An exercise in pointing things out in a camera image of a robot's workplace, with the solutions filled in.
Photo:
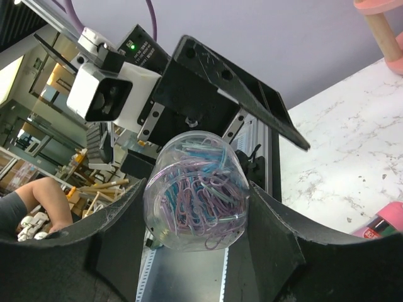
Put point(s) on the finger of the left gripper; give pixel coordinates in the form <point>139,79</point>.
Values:
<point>258,99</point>

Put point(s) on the pink glue stick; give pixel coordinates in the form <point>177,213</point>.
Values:
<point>387,221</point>

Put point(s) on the clear jar of paper clips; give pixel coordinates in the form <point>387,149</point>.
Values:
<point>197,196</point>

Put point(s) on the pink tiered shelf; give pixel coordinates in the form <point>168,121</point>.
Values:
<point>389,44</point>

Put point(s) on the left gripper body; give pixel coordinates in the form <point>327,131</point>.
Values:
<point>180,101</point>

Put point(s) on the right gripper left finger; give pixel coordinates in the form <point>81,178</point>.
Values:
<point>97,258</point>

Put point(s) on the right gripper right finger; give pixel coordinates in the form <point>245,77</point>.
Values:
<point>285,256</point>

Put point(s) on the person forearm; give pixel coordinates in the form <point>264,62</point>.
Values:
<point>45,192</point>

